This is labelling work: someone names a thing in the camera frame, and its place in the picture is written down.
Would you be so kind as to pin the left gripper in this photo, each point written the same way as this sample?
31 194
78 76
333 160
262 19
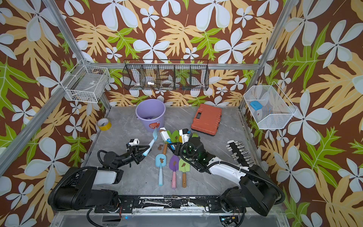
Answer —
135 154

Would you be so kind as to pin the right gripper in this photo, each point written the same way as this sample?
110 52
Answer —
178 149

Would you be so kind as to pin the purple trowel pink handle front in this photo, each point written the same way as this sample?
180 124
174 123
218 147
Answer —
174 166

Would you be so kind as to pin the blue trowel blue handle front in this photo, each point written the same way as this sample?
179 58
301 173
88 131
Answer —
161 162

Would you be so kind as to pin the blue trowel blue handle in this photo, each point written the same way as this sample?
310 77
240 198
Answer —
161 162
145 153

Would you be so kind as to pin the blue trowel blue handle back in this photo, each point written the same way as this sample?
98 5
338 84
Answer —
145 153

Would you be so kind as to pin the white brush blue handle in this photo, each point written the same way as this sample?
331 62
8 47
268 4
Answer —
172 146

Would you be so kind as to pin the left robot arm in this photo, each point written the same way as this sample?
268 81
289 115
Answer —
75 190

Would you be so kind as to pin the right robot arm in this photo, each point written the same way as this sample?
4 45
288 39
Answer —
253 189

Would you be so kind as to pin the purple plastic bucket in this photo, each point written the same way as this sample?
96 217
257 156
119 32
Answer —
151 113

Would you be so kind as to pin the red plastic tool case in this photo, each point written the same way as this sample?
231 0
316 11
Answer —
207 119

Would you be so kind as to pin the yellow tape roll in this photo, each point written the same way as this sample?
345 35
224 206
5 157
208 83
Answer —
104 124

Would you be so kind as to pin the blue item in basket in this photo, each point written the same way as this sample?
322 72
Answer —
256 105

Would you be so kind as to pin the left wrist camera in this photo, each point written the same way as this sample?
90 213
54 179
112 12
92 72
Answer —
134 142

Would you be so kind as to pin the lime trowel wooden handle right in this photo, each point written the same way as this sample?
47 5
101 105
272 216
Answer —
184 167

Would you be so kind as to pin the green trowel wooden handle right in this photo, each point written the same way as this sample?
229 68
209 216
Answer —
175 136

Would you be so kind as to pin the green trowel wooden handle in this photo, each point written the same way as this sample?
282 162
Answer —
166 138
175 136

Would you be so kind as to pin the green trowel wooden handle left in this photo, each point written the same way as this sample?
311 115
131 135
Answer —
166 138

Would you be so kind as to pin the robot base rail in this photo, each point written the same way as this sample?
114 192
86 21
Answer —
175 203

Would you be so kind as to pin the black wire basket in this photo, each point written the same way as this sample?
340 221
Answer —
166 75

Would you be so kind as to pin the white wire basket left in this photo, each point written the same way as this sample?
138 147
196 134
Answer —
86 82

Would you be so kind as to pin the white wire basket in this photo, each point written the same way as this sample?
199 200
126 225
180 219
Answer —
277 109
86 82

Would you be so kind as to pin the white wire basket right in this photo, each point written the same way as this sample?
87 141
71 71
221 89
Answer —
277 109

